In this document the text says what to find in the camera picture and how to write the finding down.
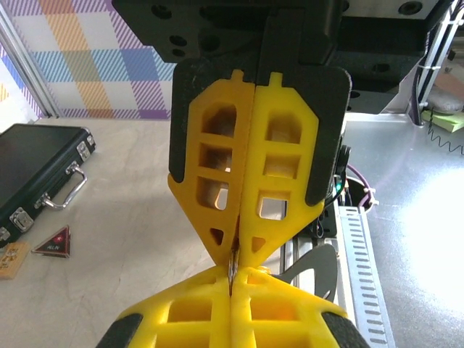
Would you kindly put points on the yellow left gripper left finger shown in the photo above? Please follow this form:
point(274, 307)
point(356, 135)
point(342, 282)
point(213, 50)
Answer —
point(159, 326)

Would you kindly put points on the green sticky notes pad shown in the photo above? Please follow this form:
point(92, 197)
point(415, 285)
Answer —
point(449, 121)

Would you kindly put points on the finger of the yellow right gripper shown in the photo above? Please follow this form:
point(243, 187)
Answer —
point(308, 145)
point(192, 108)

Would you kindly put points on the orange wooden tag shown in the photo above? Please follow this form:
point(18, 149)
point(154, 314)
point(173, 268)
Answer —
point(12, 259)

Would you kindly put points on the aluminium frame post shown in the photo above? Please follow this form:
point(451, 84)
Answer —
point(29, 72)

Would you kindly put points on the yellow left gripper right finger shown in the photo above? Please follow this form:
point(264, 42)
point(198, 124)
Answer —
point(311, 326)

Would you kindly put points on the black hard case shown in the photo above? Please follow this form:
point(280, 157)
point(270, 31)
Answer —
point(32, 163)

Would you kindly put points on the long aluminium mounting rail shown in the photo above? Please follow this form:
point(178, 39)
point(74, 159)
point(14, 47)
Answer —
point(295, 250)

